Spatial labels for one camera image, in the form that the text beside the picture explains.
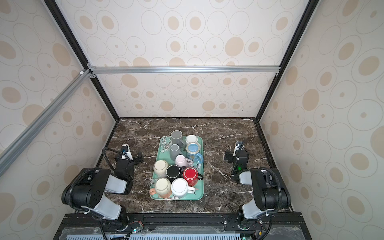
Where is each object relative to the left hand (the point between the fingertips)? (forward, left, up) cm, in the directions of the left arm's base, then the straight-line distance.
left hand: (134, 147), depth 89 cm
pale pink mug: (-8, -28, -2) cm, 30 cm away
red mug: (-16, -35, -3) cm, 39 cm away
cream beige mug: (-11, -17, -3) cm, 21 cm away
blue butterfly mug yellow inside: (-2, -35, 0) cm, 35 cm away
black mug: (-14, -25, -2) cm, 29 cm away
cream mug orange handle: (-23, -20, -3) cm, 31 cm away
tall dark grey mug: (+8, -24, -1) cm, 26 cm away
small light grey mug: (-1, -24, -2) cm, 24 cm away
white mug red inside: (+9, -34, -4) cm, 35 cm away
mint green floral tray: (+3, -15, -12) cm, 19 cm away
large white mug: (-23, -29, -3) cm, 37 cm away
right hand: (+2, -66, -5) cm, 66 cm away
